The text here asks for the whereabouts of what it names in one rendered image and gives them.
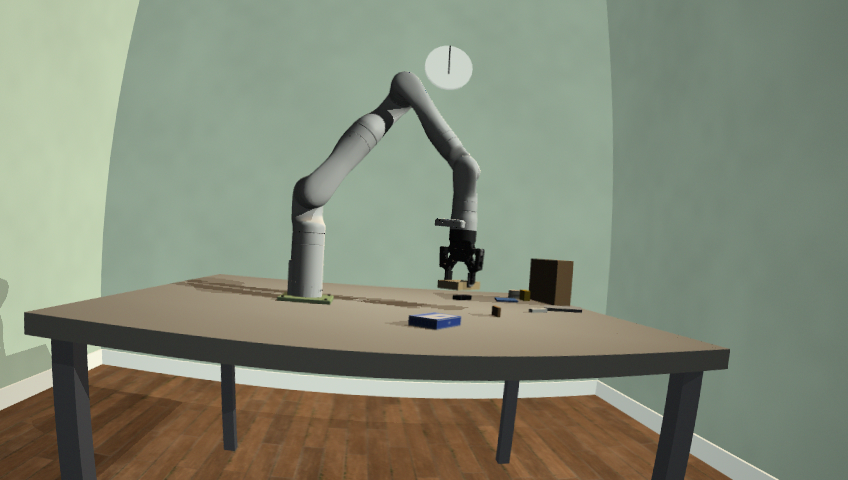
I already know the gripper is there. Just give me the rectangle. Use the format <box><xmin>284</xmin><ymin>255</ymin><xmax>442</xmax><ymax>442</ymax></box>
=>
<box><xmin>438</xmin><ymin>229</ymin><xmax>486</xmax><ymax>286</ymax></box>

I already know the blue and white box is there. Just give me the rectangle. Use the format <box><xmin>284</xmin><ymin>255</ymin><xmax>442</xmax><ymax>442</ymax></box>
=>
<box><xmin>407</xmin><ymin>312</ymin><xmax>463</xmax><ymax>331</ymax></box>

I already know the large brown box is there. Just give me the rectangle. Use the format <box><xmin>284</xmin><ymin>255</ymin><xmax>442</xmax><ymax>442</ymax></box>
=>
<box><xmin>528</xmin><ymin>258</ymin><xmax>575</xmax><ymax>307</ymax></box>

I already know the beige table with dark legs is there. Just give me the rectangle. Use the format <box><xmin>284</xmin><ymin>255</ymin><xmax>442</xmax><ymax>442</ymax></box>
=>
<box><xmin>24</xmin><ymin>274</ymin><xmax>731</xmax><ymax>480</ymax></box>

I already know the white round wall clock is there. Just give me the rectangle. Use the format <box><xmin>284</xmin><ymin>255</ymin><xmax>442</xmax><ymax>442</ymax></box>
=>
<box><xmin>424</xmin><ymin>44</ymin><xmax>474</xmax><ymax>91</ymax></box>

